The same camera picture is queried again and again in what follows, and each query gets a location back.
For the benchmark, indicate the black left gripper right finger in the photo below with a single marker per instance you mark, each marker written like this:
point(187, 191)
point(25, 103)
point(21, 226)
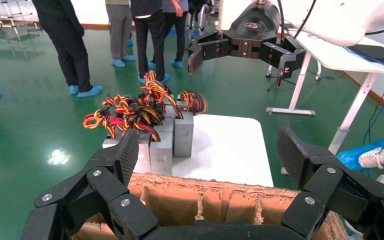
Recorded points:
point(321, 179)

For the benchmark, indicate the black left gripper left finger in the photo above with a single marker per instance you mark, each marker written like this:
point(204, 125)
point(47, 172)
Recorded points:
point(106, 179)

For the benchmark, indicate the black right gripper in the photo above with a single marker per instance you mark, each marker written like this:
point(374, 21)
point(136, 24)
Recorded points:
point(251, 26)

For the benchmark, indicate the white sneaker in blue cover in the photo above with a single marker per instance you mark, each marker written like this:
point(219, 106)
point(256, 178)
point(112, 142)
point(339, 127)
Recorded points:
point(351, 157)

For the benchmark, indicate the brown divided cardboard box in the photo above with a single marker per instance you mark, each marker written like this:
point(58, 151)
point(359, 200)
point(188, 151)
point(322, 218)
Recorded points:
point(178, 202)

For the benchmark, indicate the person in grey top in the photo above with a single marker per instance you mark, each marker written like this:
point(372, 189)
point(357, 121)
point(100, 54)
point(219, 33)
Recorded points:
point(175, 30)

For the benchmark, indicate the white office desk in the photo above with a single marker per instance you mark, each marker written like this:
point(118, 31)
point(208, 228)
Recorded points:
point(337, 58)

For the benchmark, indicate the person with white shirt hem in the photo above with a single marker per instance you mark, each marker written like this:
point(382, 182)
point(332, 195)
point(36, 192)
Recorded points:
point(149, 39)

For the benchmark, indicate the person in grey trousers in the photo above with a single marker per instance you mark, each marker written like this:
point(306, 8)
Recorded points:
point(119, 30)

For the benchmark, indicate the black flat device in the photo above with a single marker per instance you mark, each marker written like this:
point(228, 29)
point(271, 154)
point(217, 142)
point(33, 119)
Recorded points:
point(380, 53)

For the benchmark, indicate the person in all black clothes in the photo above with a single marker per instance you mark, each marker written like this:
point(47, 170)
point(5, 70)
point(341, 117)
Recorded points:
point(69, 43)

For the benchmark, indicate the white pipe frame rack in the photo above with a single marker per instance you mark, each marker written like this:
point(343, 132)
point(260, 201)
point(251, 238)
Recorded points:
point(13, 24)

